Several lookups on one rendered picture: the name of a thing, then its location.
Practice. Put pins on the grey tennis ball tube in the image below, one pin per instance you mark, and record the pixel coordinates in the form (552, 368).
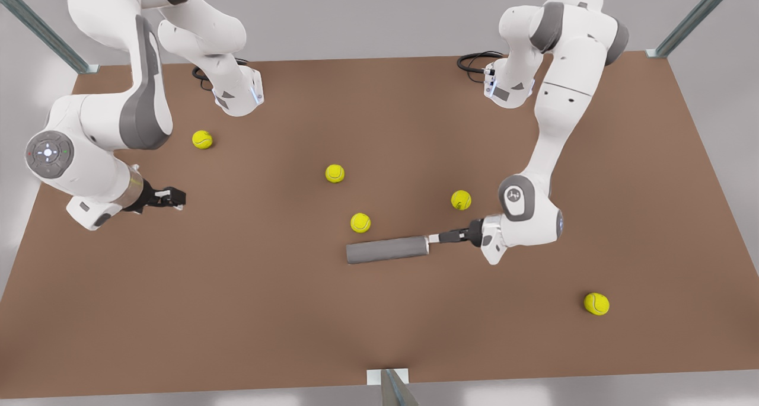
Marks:
(388, 250)

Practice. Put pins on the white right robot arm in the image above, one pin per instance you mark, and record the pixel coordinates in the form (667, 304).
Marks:
(95, 121)

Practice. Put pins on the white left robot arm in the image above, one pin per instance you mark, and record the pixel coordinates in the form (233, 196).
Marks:
(557, 98)

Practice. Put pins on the yellow tennis ball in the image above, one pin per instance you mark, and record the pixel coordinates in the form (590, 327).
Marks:
(335, 173)
(202, 139)
(360, 223)
(596, 303)
(461, 200)

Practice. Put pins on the silver frame post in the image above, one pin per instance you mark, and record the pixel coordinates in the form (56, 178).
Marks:
(694, 18)
(41, 26)
(391, 387)

